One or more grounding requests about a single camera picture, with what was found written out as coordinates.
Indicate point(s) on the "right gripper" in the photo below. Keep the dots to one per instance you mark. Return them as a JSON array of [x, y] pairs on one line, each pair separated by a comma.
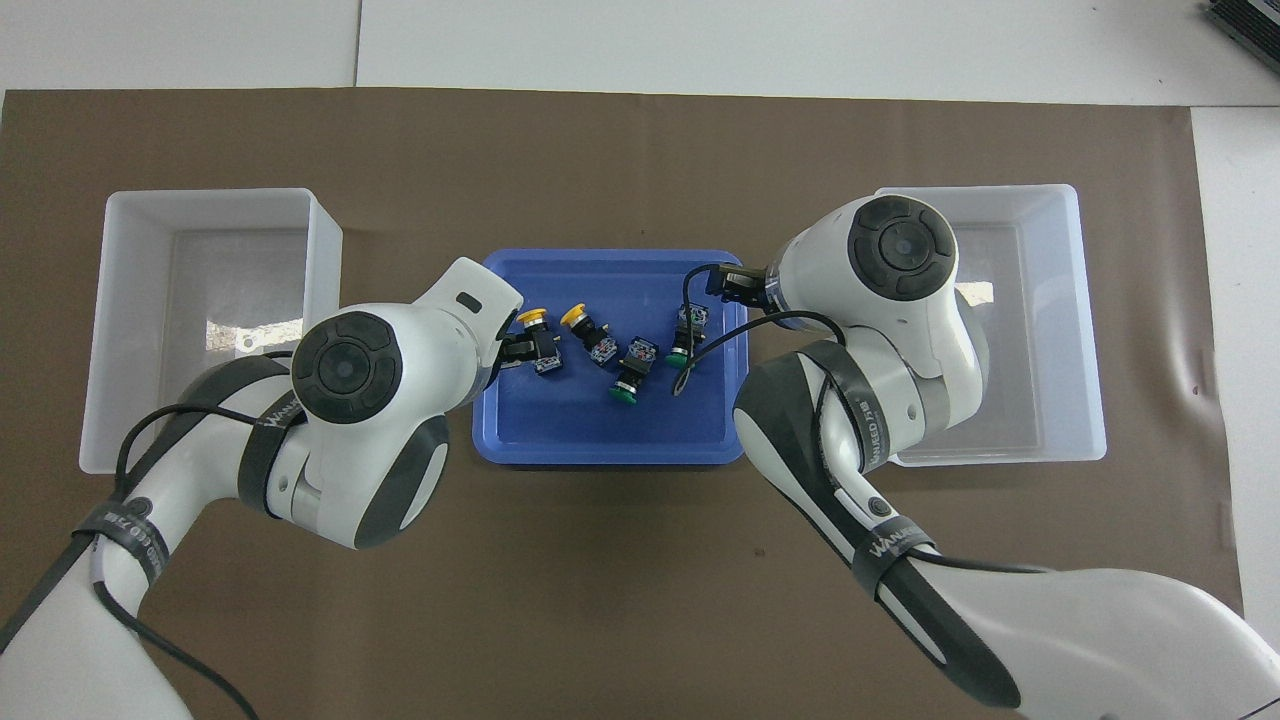
[[744, 284]]

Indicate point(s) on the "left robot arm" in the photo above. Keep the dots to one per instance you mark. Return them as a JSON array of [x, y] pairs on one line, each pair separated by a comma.
[[345, 370]]

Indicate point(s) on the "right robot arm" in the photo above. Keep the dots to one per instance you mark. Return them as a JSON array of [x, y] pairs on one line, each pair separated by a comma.
[[905, 245]]

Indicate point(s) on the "green push button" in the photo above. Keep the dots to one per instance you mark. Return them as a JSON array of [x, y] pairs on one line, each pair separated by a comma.
[[680, 354], [626, 393]]

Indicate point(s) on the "yellow push button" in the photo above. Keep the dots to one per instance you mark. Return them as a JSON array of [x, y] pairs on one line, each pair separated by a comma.
[[533, 319], [576, 316]]

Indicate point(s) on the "blue plastic tray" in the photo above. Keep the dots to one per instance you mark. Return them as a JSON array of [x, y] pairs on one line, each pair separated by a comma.
[[600, 430]]

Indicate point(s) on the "white plastic box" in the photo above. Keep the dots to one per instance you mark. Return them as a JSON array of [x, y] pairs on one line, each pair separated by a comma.
[[1050, 330], [130, 330]]

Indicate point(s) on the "black ribbed device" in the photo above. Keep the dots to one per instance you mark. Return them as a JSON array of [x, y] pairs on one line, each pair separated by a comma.
[[1250, 22]]

